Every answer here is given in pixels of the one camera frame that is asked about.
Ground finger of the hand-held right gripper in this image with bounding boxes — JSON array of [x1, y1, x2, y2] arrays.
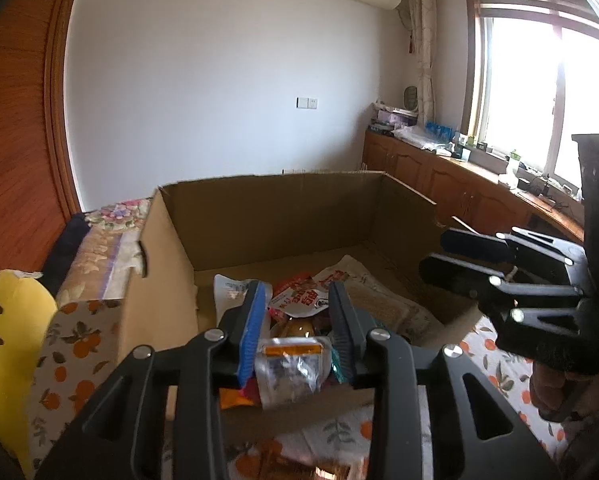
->
[[418, 254, 585, 342], [441, 226, 589, 289]]

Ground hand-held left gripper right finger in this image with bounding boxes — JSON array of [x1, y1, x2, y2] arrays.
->
[[328, 282, 563, 480]]

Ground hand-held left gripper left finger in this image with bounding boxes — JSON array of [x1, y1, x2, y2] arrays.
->
[[34, 280, 274, 480]]

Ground white snack packet red label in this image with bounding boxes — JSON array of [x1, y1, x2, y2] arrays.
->
[[213, 273, 261, 322]]

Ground clear snack packet orange top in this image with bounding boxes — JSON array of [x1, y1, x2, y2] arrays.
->
[[254, 336, 331, 409]]

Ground cardboard box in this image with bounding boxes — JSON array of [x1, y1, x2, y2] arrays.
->
[[116, 170, 486, 428]]

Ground person's right hand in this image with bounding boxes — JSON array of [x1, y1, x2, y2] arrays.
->
[[529, 360, 570, 413]]

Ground teal snack packet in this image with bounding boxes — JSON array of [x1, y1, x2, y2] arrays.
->
[[328, 347, 344, 385]]

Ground yellow brown snack packet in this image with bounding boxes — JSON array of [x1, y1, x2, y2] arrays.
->
[[277, 317, 316, 342]]

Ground large beige snack bag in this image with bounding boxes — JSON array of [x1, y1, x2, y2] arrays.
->
[[312, 254, 433, 347]]

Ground wooden cabinet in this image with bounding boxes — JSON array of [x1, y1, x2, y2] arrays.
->
[[362, 127, 586, 247]]

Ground clear plastic bags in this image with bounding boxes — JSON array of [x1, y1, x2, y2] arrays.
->
[[393, 125, 454, 155]]

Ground blue bottles pack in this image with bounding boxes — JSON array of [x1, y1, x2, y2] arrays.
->
[[425, 120, 453, 143]]

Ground pile of clutter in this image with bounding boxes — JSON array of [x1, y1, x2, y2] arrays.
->
[[368, 101, 419, 137]]

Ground floral blanket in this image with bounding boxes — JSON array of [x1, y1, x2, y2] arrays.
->
[[54, 199, 154, 308]]

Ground window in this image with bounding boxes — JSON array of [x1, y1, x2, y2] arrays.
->
[[460, 0, 599, 193]]

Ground orange print bedsheet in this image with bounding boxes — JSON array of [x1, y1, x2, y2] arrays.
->
[[27, 297, 573, 480]]

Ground patterned curtain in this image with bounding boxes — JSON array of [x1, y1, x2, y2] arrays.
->
[[403, 0, 439, 128]]

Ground dark blue blanket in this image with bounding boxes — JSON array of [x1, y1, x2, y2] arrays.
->
[[40, 211, 91, 297]]

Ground yellow pillow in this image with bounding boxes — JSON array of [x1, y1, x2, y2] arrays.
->
[[0, 268, 59, 477]]

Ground wooden louvered wardrobe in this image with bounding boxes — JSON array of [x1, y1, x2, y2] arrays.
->
[[0, 0, 89, 291]]

